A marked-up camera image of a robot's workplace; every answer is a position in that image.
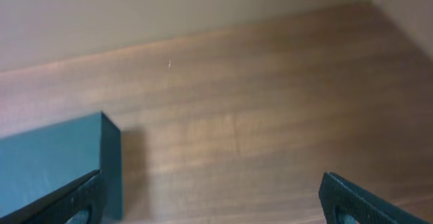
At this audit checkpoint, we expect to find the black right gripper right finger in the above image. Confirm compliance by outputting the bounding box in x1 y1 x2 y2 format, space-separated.
319 172 428 224

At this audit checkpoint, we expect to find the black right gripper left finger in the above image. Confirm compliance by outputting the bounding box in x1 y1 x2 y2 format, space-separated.
1 170 106 224

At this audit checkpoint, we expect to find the black box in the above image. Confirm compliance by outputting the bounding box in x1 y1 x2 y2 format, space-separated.
1 112 124 220

